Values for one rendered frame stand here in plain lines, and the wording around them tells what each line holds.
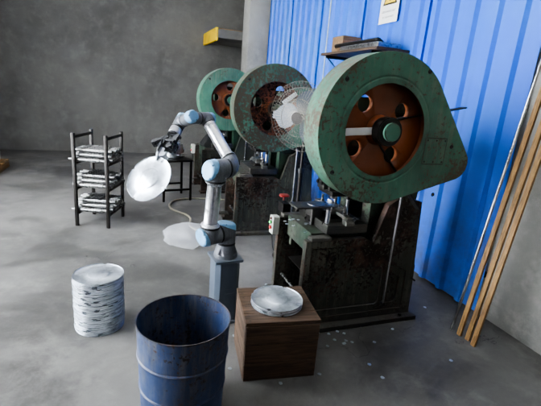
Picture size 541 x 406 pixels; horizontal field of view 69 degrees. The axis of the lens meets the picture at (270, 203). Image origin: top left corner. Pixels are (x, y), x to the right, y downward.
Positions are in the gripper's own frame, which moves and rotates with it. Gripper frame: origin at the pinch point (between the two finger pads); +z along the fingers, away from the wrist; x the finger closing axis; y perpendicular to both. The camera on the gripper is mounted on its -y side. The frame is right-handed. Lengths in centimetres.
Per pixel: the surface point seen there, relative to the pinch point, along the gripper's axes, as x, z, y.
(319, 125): -16, -25, 94
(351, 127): -1, -39, 107
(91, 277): 29, 70, -25
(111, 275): 35, 64, -18
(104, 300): 35, 79, -13
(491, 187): 94, -79, 196
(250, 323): 29, 70, 79
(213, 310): 17, 71, 62
